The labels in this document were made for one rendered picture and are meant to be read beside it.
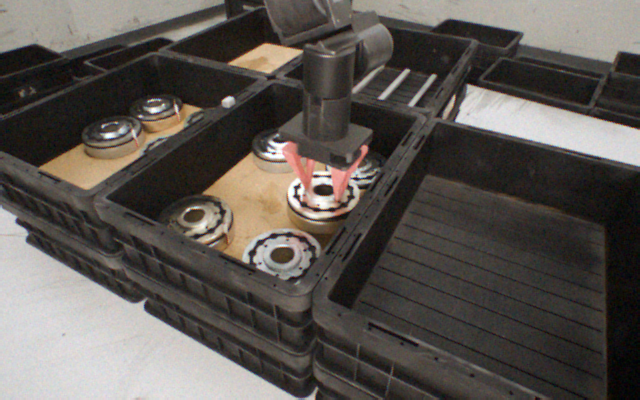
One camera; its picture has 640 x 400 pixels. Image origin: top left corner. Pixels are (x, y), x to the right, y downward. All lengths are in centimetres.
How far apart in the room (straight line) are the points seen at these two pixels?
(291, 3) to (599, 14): 339
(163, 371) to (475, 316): 42
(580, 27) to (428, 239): 328
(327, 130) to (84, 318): 48
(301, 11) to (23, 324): 61
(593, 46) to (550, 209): 313
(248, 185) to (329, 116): 25
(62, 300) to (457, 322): 60
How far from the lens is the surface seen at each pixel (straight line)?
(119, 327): 70
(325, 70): 45
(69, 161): 84
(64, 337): 73
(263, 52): 120
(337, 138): 49
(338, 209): 54
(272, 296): 40
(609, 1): 372
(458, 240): 61
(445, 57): 105
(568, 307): 59
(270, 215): 61
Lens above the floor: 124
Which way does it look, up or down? 39 degrees down
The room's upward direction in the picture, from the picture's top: straight up
